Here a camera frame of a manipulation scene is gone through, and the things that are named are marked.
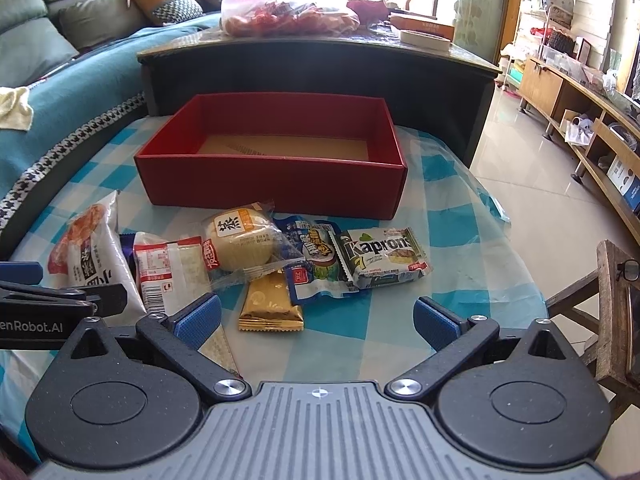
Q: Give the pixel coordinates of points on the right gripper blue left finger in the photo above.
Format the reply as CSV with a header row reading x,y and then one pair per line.
x,y
175,341

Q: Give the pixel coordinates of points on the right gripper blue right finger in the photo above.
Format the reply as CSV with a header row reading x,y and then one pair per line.
x,y
457,343

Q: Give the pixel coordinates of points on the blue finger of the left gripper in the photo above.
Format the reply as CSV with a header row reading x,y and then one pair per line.
x,y
21,272

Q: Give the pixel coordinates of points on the white bread snack bag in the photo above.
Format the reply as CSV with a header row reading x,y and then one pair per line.
x,y
89,253

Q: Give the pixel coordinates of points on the red white cracker packet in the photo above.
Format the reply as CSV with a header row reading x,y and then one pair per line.
x,y
170,275

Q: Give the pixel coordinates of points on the gold foil snack packet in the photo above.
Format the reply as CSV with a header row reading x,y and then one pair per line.
x,y
268,307

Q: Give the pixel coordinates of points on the round yellow tea cake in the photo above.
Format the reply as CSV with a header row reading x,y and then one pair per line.
x,y
243,243

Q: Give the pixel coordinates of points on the green Kaprons wafer packet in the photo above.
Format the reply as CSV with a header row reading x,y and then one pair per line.
x,y
377,257

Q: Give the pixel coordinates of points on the blue sausage snack bag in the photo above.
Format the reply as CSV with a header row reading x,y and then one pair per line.
x,y
321,273

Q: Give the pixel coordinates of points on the plastic bag of red snacks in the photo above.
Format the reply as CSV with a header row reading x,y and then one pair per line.
x,y
278,18

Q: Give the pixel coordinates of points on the blue white checkered tablecloth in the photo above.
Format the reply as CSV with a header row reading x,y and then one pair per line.
x,y
460,227

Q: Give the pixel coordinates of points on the wooden stool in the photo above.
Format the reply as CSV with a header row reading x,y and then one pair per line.
x,y
599,302

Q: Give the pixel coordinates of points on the cream cloth on sofa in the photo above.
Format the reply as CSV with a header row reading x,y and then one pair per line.
x,y
15,111

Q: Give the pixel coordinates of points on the red cardboard box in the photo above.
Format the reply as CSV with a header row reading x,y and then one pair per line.
x,y
310,153

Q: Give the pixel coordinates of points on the green sofa cushion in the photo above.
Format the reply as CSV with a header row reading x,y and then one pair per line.
x,y
31,46

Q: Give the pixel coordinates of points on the teal sofa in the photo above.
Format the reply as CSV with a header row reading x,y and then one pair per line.
x,y
81,105

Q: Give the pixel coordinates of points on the dark coffee table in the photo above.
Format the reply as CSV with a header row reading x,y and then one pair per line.
x,y
446,94

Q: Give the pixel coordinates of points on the wooden TV cabinet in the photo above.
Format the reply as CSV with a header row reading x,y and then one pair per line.
x,y
603,137

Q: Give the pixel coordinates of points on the white flat box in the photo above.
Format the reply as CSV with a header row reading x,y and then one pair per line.
x,y
425,41

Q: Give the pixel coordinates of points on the orange patterned cushion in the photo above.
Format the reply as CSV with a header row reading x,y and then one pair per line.
x,y
166,12

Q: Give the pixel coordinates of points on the orange box on table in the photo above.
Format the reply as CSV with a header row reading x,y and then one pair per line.
x,y
418,23

